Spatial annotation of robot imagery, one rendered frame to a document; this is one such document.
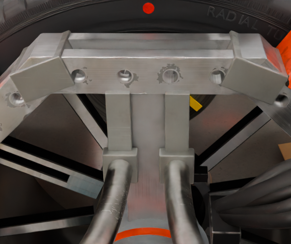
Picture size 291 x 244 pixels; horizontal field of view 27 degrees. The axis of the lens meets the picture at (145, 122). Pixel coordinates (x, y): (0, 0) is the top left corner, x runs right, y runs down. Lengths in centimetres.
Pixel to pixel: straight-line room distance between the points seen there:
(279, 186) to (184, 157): 11
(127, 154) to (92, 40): 12
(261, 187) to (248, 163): 185
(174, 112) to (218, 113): 213
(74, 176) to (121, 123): 20
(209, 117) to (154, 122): 208
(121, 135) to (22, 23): 17
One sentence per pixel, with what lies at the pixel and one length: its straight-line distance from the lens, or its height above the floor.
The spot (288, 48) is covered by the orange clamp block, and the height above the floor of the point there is 111.
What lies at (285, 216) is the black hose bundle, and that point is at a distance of 53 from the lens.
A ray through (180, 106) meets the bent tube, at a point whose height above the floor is 107.
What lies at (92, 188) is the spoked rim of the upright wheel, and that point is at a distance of 79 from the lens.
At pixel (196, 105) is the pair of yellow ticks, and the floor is 76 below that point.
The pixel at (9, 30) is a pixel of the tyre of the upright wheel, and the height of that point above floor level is 111.
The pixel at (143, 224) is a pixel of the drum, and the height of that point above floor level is 92.
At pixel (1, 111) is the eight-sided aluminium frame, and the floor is 106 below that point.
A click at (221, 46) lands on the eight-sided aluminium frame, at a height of 111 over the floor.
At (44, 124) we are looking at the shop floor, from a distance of 269.
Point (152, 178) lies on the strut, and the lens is 65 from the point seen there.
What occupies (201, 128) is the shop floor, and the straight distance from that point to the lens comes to 261.
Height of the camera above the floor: 136
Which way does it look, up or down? 31 degrees down
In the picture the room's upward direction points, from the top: 1 degrees counter-clockwise
